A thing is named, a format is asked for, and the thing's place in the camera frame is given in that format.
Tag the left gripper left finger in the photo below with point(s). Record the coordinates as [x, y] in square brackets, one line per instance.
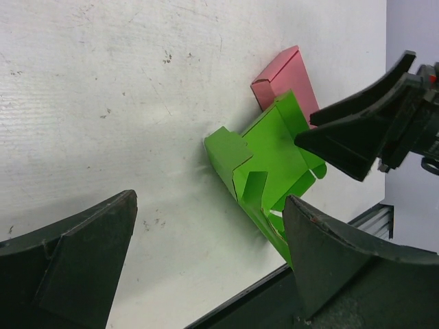
[65, 275]

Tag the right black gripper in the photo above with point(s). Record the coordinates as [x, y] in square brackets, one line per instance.
[351, 134]

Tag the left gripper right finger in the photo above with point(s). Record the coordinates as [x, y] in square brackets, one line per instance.
[347, 278]

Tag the green paper box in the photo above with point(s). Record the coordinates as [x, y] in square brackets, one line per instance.
[262, 166]

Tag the pink paper box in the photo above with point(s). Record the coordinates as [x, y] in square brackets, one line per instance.
[286, 72]

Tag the aluminium frame rail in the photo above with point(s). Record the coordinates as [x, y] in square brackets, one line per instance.
[377, 221]

